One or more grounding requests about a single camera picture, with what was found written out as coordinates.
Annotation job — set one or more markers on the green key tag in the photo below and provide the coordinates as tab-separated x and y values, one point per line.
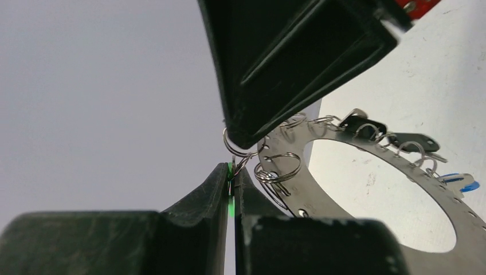
231	208

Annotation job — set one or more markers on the black key tag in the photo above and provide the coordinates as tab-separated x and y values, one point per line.
413	142

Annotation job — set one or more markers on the blue key tag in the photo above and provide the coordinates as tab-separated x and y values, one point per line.
459	182

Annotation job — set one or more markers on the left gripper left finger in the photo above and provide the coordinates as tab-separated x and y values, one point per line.
186	238

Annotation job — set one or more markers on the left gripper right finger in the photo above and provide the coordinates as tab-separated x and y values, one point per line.
270	242

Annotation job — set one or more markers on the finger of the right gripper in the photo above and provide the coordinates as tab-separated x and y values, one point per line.
274	58

